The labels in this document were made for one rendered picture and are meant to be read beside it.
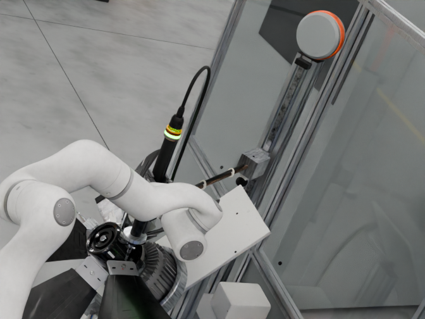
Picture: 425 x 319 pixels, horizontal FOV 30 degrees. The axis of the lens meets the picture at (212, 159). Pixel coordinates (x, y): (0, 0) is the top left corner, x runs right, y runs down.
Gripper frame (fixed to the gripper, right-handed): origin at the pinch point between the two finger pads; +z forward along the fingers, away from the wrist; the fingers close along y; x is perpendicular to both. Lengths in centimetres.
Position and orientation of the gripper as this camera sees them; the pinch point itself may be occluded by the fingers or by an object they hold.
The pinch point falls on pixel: (157, 178)
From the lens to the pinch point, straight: 219.4
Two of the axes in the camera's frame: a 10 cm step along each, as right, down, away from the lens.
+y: 8.8, 1.2, 4.6
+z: -3.3, -5.4, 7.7
